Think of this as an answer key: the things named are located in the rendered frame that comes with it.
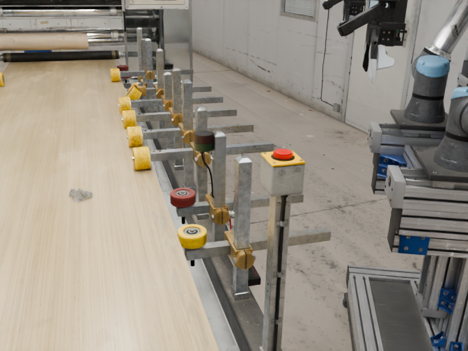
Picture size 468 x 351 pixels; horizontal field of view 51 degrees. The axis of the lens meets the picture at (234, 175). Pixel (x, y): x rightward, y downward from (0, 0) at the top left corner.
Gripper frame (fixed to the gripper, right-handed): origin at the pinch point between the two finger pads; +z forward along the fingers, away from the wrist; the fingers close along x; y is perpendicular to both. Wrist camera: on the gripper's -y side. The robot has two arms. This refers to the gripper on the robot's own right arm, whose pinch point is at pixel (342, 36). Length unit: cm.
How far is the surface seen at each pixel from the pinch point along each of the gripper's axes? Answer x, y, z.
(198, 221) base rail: -54, -50, 62
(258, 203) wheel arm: -65, -28, 47
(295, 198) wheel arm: -60, -15, 47
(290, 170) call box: -123, -18, 11
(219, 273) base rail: -86, -37, 62
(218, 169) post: -75, -40, 32
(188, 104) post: -29, -59, 24
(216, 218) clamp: -78, -39, 47
